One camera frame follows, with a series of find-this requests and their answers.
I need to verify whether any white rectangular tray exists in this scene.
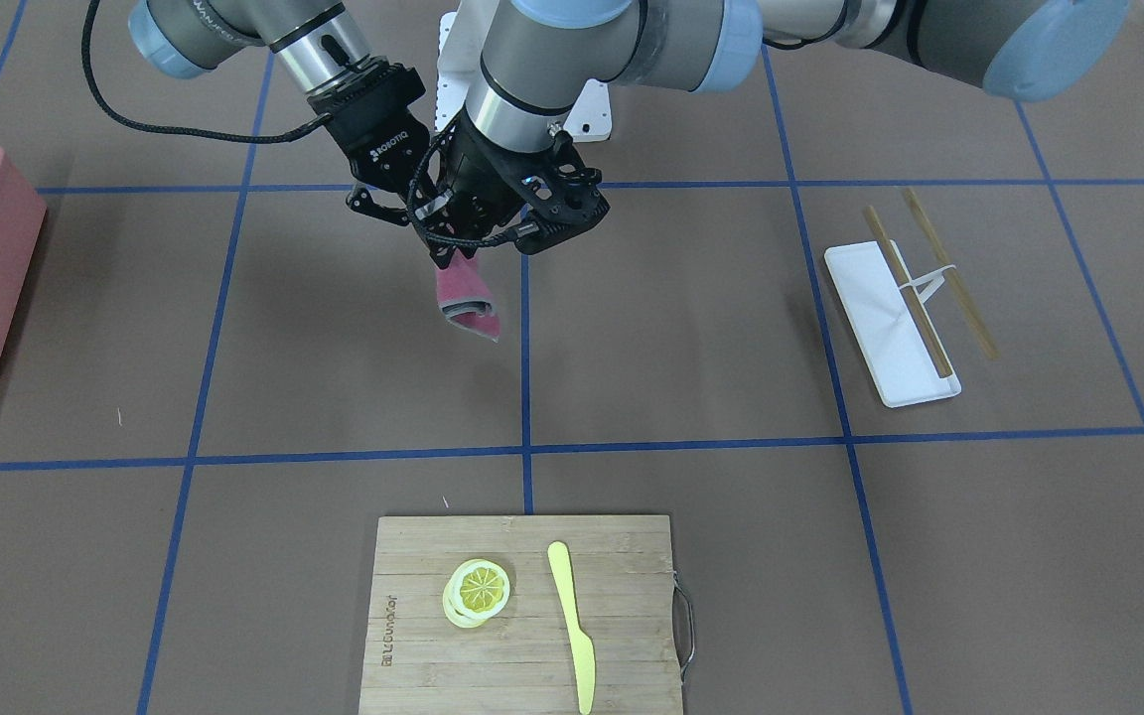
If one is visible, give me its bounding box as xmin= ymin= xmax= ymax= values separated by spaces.
xmin=823 ymin=241 xmax=962 ymax=408

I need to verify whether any wooden cutting board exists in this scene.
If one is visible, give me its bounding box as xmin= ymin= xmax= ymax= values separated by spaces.
xmin=357 ymin=514 xmax=684 ymax=714

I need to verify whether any lemon slice toy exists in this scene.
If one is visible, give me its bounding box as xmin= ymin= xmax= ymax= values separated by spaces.
xmin=442 ymin=558 xmax=511 ymax=629

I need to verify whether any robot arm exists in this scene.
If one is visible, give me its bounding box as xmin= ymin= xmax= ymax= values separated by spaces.
xmin=407 ymin=1 xmax=1129 ymax=268
xmin=78 ymin=1 xmax=431 ymax=225

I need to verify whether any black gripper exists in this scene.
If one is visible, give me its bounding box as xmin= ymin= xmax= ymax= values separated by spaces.
xmin=404 ymin=110 xmax=532 ymax=261
xmin=309 ymin=64 xmax=430 ymax=227

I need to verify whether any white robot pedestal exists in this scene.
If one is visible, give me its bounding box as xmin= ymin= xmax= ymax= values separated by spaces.
xmin=432 ymin=1 xmax=613 ymax=142

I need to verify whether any wooden rack rod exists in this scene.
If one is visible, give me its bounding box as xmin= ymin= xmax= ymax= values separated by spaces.
xmin=901 ymin=186 xmax=1000 ymax=360
xmin=861 ymin=207 xmax=954 ymax=378

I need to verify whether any yellow plastic knife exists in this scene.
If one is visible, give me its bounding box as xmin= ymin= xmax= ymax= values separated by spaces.
xmin=546 ymin=540 xmax=598 ymax=714

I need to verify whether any pink cleaning cloth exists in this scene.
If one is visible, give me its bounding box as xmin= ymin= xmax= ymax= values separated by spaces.
xmin=436 ymin=251 xmax=502 ymax=343

